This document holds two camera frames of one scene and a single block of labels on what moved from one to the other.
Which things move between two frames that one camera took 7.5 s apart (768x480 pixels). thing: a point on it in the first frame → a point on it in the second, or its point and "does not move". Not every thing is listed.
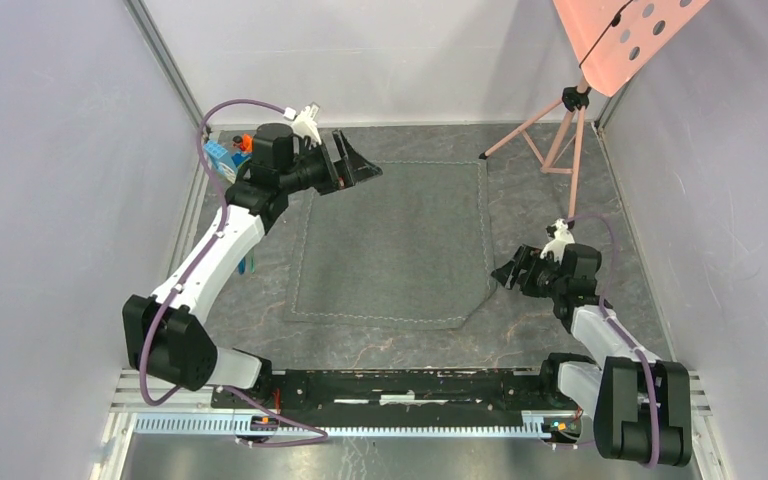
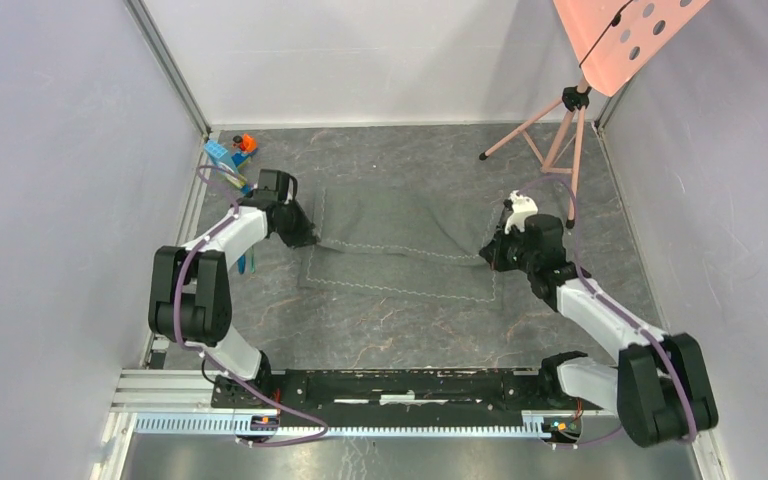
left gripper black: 346,173 → 305,235
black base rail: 395,392 does not move
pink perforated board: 612,40 does not move
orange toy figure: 244,142 does not move
